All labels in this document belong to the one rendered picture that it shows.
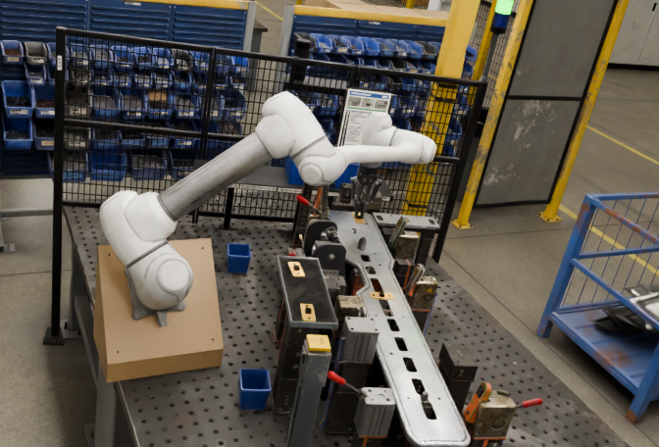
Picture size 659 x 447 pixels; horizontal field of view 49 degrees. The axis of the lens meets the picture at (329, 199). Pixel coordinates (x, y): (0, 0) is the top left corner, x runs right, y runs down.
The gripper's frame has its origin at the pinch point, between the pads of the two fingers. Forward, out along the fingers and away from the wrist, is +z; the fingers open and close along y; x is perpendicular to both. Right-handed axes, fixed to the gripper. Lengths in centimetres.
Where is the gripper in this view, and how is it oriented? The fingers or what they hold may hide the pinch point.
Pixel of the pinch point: (360, 209)
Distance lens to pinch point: 294.5
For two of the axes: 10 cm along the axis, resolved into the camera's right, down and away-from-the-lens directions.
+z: -1.7, 8.9, 4.2
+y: 9.7, 0.8, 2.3
